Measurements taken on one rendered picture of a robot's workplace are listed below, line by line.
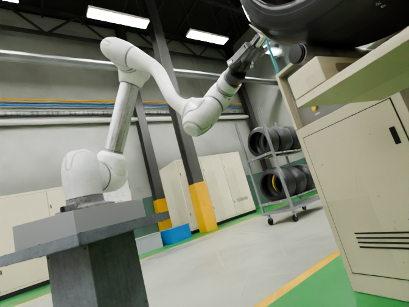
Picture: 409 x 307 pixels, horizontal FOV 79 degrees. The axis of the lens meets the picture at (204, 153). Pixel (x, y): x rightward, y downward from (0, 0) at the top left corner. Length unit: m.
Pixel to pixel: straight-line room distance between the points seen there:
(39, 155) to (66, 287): 7.52
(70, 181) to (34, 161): 7.36
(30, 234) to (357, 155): 1.43
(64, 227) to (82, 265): 0.17
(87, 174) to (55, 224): 0.24
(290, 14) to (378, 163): 0.86
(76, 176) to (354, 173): 1.27
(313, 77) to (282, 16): 0.17
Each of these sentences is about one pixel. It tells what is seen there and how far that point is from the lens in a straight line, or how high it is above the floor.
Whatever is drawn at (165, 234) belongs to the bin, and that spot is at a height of 0.24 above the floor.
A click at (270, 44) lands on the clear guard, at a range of 1.77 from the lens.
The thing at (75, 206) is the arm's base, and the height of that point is 0.76.
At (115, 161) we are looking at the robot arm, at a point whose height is 0.96.
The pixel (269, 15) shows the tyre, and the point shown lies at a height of 1.03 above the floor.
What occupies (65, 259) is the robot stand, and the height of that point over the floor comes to 0.57.
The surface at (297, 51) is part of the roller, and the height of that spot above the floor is 0.90.
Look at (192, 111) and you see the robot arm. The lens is 0.94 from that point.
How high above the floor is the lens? 0.63
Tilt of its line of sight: 11 degrees up
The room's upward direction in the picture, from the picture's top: 16 degrees counter-clockwise
